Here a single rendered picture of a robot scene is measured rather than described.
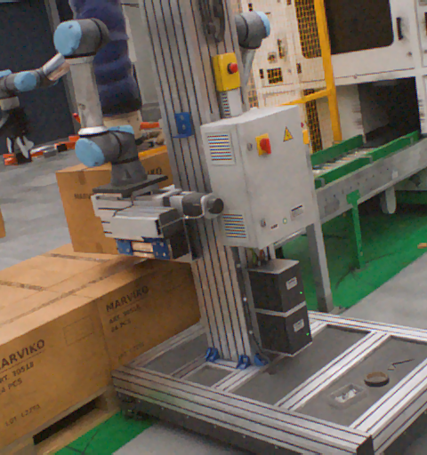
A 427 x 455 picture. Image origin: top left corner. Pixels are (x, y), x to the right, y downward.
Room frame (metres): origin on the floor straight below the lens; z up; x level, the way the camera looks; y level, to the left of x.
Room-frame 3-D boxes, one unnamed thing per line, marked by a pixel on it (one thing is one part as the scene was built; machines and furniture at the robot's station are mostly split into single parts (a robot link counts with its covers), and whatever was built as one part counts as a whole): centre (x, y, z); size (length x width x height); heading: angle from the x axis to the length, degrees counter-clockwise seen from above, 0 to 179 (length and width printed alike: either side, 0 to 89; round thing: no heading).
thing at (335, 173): (4.48, -1.02, 0.60); 1.60 x 0.10 x 0.09; 135
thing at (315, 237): (3.64, -0.51, 0.50); 0.07 x 0.07 x 1.00; 45
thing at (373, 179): (4.19, -0.81, 0.50); 2.31 x 0.05 x 0.19; 135
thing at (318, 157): (4.85, -0.64, 0.60); 1.60 x 0.10 x 0.09; 135
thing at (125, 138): (2.87, 0.31, 1.20); 0.13 x 0.12 x 0.14; 142
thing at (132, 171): (2.87, 0.30, 1.09); 0.15 x 0.15 x 0.10
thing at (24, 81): (2.99, 0.64, 1.50); 0.11 x 0.11 x 0.08; 52
